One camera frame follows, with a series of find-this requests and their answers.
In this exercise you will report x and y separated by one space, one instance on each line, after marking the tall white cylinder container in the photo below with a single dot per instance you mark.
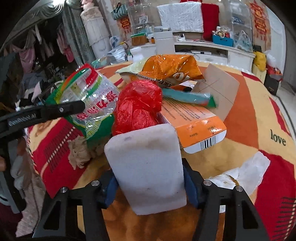
165 43

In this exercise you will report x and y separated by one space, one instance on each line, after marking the left hand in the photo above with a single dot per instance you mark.
2 164

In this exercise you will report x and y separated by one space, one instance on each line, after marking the white lace covered television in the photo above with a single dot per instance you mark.
182 17

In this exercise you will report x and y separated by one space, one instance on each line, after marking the orange white Crestor box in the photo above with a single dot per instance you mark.
197 128

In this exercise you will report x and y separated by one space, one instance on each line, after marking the crumpled white tissue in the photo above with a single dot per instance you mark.
249 176

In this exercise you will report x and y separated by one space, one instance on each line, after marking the orange yellow snack bag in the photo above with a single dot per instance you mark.
165 70

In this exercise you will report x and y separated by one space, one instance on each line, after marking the red plastic bag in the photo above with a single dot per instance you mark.
137 107

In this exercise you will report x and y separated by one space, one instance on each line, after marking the teal green wrapper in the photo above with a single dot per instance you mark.
204 99

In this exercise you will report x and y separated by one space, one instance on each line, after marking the white TV cabinet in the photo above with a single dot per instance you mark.
217 54

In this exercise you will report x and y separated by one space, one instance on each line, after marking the black gift box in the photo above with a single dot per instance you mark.
272 82

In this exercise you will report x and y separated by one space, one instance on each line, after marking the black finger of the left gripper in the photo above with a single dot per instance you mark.
54 111

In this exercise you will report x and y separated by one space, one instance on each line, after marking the blue storage basket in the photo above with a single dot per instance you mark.
222 41

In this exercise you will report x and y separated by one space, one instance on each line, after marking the beige tissue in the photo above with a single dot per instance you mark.
80 154

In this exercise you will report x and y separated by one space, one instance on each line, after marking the white sponge block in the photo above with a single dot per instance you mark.
147 164

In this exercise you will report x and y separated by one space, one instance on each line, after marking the green printed plastic bag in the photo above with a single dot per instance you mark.
99 95

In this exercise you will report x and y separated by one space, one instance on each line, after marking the red orange patterned blanket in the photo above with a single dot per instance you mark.
254 124

